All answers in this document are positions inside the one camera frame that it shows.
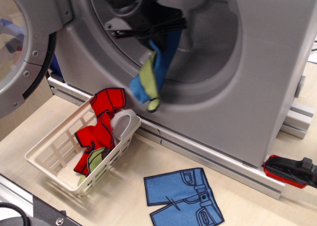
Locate grey washing machine door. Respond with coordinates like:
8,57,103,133
0,0,72,117

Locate grey toy washing machine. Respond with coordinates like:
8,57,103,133
56,0,317,166

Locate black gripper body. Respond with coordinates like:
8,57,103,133
105,0,187,39

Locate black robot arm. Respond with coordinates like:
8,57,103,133
105,0,187,39

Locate black braided cable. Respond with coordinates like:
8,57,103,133
0,202,32,226

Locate red and black clamp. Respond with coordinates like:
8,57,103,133
263,155,317,189

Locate blue felt cloth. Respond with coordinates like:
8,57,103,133
129,30,182,104

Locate green felt cloth in basket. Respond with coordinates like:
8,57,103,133
74,148,105,186

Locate white plastic laundry basket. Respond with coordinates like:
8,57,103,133
25,101,141,196

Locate red felt shirt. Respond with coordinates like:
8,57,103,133
74,88,126,176

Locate aluminium profile rail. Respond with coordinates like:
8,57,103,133
48,77,316,199

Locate blue felt jeans shorts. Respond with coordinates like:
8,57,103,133
144,168,224,226

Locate black metal bracket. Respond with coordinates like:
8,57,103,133
33,195,80,226

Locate green felt cloth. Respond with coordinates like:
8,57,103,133
139,51,160,113
74,148,105,186

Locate aluminium table edge profile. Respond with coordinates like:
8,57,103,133
0,174,33,217

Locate white felt cloth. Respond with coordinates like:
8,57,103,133
110,110,139,141

